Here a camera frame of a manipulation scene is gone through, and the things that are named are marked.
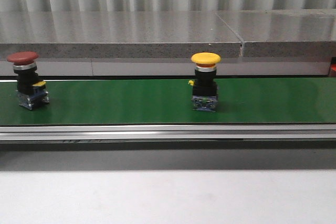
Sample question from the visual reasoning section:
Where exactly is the yellow mushroom push button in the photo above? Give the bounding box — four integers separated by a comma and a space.
188, 52, 221, 112

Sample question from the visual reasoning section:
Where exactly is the red mushroom push button top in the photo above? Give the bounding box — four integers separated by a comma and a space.
7, 51, 49, 110

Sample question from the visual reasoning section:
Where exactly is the green conveyor belt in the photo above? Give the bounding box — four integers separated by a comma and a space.
1, 77, 335, 125

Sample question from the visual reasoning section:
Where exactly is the white panel under slab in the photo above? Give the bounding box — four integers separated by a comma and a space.
0, 57, 331, 77

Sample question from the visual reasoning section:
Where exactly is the grey stone slab left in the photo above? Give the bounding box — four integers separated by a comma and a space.
1, 12, 240, 59

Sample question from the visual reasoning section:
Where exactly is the grey stone slab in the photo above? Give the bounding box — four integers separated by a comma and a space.
1, 12, 240, 59
217, 10, 335, 59

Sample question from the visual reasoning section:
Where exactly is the grey stone slab right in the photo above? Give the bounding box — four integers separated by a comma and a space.
217, 10, 335, 59

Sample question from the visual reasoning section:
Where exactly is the red object at right edge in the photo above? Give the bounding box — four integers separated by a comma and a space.
329, 63, 336, 77

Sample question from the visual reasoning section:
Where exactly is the aluminium conveyor side rail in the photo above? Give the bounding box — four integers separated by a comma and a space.
1, 123, 335, 144

